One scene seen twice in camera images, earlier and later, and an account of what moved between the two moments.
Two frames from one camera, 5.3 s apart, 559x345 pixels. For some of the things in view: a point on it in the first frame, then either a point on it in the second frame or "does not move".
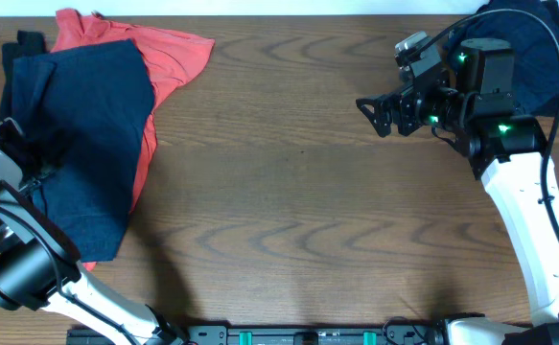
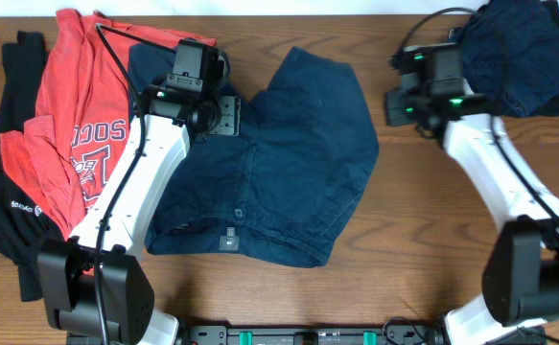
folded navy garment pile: (548, 66) does not move
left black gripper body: (29, 160) to (229, 124)
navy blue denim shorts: (83, 118) to (280, 192)
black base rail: (271, 333) does not move
